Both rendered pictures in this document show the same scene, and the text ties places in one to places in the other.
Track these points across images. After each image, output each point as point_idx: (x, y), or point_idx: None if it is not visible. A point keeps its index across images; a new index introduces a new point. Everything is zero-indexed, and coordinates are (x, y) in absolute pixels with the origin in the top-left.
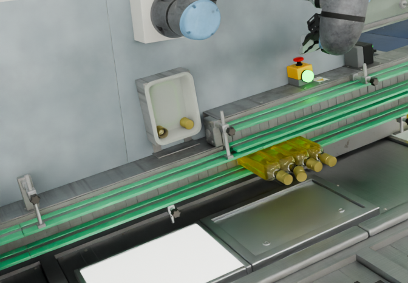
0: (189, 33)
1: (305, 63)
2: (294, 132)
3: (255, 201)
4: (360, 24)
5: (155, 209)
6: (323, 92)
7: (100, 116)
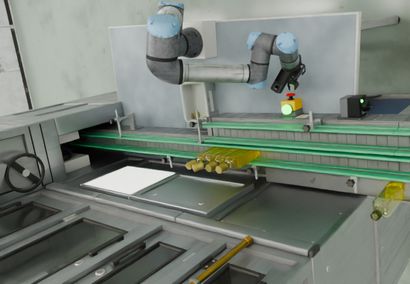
0: None
1: (296, 99)
2: (247, 145)
3: (205, 178)
4: (154, 62)
5: (161, 154)
6: (282, 125)
7: (174, 96)
